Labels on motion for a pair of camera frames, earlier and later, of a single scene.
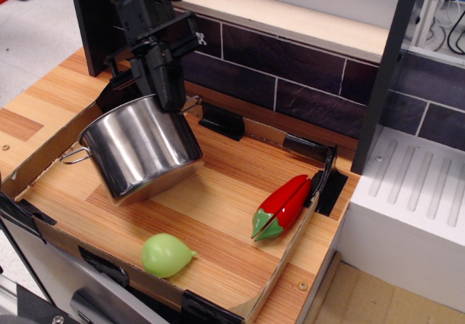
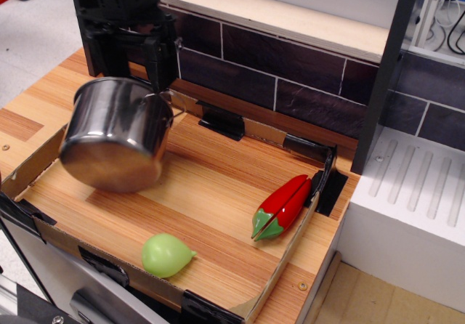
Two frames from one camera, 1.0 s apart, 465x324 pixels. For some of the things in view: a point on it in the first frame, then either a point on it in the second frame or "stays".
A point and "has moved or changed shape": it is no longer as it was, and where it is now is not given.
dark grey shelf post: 397,33 stays
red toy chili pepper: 281,206 stays
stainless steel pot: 142,150 has moved or changed shape
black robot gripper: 157,35 -> 130,3
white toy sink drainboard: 406,216 stays
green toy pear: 164,255 stays
